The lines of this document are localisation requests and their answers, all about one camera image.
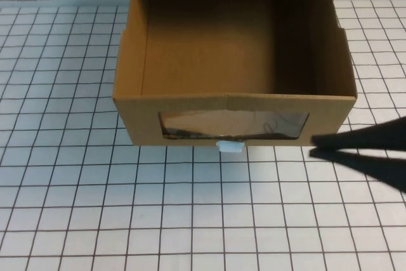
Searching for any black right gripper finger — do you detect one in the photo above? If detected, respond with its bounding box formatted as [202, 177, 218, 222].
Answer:
[309, 148, 406, 194]
[311, 116, 406, 165]

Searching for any white black-grid tablecloth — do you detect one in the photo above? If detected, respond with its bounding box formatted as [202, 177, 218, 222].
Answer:
[0, 0, 406, 271]

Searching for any white plastic drawer handle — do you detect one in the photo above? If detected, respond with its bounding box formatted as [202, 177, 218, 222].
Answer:
[214, 139, 246, 154]

